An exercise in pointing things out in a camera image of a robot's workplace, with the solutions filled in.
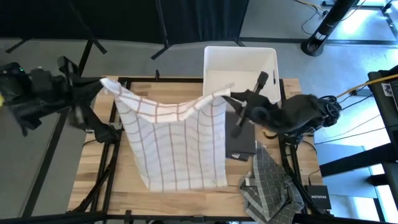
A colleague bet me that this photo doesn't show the white plastic basket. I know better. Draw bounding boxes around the white plastic basket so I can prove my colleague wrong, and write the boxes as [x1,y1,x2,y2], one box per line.
[202,45,282,105]

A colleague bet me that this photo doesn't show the black metal table frame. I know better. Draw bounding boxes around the black metal table frame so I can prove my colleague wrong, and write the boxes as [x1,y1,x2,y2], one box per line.
[67,70,332,224]

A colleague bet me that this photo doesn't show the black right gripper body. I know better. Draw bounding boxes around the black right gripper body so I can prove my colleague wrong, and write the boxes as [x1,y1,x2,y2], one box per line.
[231,90,279,138]

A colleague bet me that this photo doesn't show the black folding partition screen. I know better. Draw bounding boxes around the black folding partition screen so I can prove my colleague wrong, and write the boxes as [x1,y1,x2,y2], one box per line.
[0,0,250,60]

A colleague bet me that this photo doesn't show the black desk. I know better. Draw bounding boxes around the black desk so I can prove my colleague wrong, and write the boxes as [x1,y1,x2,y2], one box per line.
[368,65,398,224]

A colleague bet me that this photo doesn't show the white towel with red checks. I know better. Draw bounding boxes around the white towel with red checks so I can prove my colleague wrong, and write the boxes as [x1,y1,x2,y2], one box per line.
[99,77,235,192]

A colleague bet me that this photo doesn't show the yellow cable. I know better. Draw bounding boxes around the yellow cable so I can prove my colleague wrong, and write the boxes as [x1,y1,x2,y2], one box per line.
[335,73,398,100]

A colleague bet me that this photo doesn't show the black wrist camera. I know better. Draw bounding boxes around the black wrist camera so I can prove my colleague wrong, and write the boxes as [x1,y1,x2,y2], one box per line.
[57,55,79,79]
[248,71,270,95]

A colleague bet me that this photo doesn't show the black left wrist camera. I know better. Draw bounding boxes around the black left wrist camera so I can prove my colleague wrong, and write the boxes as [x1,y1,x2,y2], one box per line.
[57,55,79,79]

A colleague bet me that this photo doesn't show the black metal floor beam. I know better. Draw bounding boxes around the black metal floor beam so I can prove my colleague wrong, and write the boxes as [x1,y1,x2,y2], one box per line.
[319,142,398,179]

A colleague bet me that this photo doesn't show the dark grey terry towel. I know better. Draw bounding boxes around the dark grey terry towel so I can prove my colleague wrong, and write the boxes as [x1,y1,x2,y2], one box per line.
[224,111,257,162]

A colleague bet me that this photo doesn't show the black floor stand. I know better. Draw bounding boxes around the black floor stand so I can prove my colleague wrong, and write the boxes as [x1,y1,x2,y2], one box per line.
[300,0,359,57]

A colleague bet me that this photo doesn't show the black floor cable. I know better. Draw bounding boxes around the black floor cable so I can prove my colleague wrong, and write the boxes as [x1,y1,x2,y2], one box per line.
[337,93,374,111]
[313,126,387,146]

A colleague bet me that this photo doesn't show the grey towel with white checks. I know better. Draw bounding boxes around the grey towel with white checks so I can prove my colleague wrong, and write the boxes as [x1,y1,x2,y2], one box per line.
[238,141,306,224]

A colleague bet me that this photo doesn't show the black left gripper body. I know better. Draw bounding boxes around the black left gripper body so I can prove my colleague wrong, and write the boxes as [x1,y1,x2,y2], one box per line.
[62,75,98,105]

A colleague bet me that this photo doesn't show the black stand base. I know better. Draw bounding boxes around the black stand base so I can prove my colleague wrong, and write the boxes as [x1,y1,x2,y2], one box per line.
[321,0,398,15]

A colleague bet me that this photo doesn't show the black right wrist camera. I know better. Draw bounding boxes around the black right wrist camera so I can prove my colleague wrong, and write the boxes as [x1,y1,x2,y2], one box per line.
[248,71,270,95]

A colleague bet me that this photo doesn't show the black Netgear network switch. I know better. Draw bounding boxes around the black Netgear network switch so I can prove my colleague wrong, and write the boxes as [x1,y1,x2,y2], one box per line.
[303,185,332,210]

